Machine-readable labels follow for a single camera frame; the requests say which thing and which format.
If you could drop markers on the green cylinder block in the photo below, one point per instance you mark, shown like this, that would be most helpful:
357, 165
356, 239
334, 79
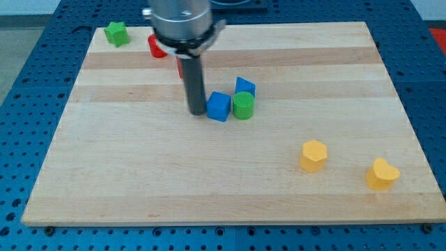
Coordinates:
243, 105

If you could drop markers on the wooden board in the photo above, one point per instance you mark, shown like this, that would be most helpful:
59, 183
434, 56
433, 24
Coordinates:
127, 152

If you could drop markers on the blue cube block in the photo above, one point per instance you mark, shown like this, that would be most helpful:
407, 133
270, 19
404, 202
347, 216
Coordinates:
218, 106

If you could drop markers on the yellow hexagon block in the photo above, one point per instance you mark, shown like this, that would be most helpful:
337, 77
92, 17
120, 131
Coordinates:
313, 156

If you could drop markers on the black cylindrical pointer rod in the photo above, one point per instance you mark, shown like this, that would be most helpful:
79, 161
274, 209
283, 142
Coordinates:
194, 85

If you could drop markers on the yellow heart block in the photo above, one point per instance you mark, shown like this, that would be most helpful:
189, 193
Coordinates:
381, 175

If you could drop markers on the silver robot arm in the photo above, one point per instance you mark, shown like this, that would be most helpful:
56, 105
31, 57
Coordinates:
183, 28

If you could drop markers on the red block behind rod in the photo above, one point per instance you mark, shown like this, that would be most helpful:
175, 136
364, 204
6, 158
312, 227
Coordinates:
179, 67

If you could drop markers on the green star block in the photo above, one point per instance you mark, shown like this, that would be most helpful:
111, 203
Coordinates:
116, 33

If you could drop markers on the red round block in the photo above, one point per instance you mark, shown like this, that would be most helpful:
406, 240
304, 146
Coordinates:
156, 51

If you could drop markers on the blue triangular block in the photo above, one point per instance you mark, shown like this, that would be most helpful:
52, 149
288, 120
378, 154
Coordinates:
245, 85

